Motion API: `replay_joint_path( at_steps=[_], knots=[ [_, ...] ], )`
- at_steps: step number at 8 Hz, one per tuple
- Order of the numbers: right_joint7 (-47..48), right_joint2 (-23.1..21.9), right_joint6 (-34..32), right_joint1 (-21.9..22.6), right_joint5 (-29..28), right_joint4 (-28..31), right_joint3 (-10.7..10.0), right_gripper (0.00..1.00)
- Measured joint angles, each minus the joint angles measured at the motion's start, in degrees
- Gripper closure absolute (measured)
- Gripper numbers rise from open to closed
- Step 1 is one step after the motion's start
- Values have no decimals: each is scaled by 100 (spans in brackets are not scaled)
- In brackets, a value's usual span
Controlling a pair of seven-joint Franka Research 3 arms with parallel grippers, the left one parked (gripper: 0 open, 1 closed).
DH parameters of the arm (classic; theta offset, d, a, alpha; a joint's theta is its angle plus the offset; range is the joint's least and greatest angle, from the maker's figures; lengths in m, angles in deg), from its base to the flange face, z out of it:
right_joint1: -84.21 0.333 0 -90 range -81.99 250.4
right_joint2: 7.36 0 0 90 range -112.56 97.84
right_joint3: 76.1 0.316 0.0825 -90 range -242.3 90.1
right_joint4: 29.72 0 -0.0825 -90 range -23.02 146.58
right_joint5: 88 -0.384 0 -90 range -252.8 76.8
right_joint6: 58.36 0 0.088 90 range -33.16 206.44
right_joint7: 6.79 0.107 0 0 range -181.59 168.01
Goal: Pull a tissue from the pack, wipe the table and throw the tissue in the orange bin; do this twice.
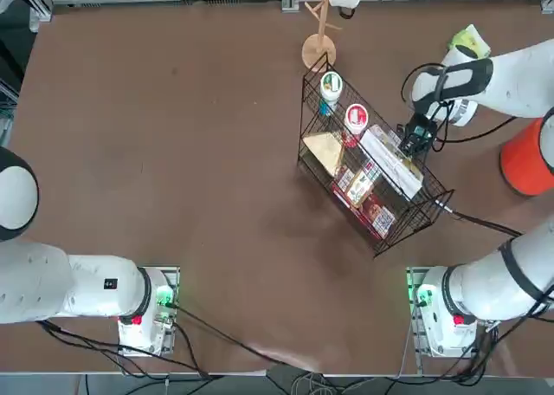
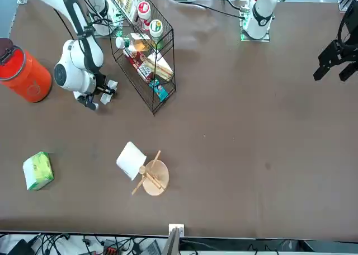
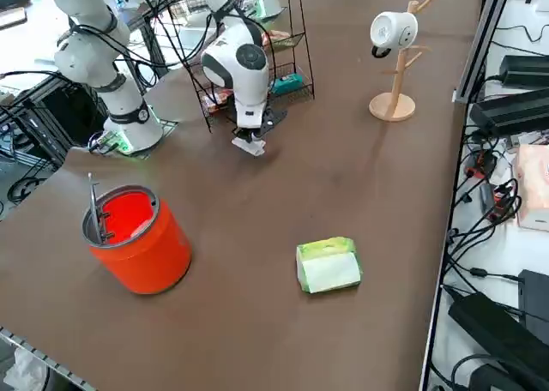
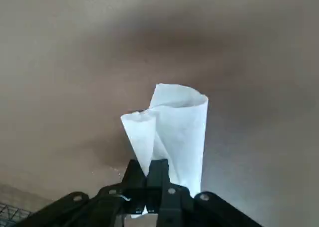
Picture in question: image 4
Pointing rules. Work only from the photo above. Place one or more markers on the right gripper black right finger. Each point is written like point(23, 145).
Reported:
point(158, 177)

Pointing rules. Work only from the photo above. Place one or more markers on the white tissue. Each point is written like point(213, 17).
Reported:
point(184, 137)

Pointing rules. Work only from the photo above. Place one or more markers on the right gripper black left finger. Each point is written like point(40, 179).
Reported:
point(132, 177)

